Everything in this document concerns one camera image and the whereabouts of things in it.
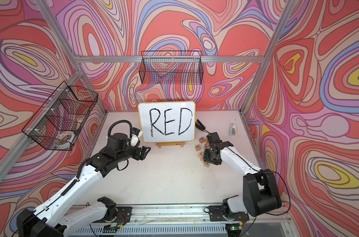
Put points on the aluminium rail at front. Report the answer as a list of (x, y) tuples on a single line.
[(183, 213)]

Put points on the black wire basket left wall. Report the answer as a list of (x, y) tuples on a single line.
[(66, 109)]

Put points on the whiteboard with yellow rim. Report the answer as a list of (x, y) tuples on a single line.
[(164, 122)]

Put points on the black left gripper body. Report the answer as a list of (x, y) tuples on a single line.
[(134, 153)]

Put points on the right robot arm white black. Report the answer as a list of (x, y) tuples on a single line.
[(260, 190)]

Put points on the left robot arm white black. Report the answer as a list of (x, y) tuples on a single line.
[(50, 219)]

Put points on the black wire basket wall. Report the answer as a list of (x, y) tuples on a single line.
[(66, 109), (171, 67)]

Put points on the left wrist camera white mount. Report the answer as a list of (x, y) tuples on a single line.
[(136, 135)]

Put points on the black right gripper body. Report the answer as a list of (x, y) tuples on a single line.
[(208, 156)]

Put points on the wooden whiteboard stand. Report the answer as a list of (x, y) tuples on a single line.
[(165, 144)]

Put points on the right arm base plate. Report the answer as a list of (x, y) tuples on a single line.
[(219, 213)]

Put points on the black binder clip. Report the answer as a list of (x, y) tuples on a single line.
[(199, 125)]

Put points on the black wire basket back wall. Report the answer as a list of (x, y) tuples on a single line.
[(171, 67)]

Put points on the grey whiteboard eraser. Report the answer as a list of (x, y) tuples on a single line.
[(232, 129)]

